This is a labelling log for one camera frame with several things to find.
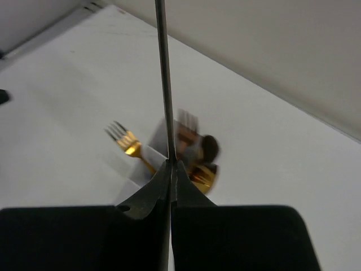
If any rose gold small fork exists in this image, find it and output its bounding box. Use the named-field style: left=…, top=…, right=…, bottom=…
left=177, top=109, right=199, bottom=152

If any aluminium frame rail left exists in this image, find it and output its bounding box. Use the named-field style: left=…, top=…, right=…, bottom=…
left=1, top=0, right=105, bottom=61

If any gold spoon green handle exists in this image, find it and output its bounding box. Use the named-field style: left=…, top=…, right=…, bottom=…
left=188, top=163, right=219, bottom=195

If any white three-compartment utensil holder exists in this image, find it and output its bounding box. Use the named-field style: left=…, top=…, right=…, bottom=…
left=122, top=119, right=201, bottom=196

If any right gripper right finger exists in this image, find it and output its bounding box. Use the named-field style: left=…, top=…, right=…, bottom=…
left=170, top=161, right=216, bottom=270

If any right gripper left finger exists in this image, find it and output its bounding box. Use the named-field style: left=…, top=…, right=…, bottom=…
left=117, top=160, right=172, bottom=270

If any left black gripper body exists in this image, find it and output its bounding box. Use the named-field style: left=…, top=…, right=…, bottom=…
left=0, top=89, right=10, bottom=104

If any gold fork green handle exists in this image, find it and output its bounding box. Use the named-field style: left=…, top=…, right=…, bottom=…
left=104, top=121, right=156, bottom=174

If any silver chopstick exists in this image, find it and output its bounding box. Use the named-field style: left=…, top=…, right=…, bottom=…
left=155, top=0, right=176, bottom=164

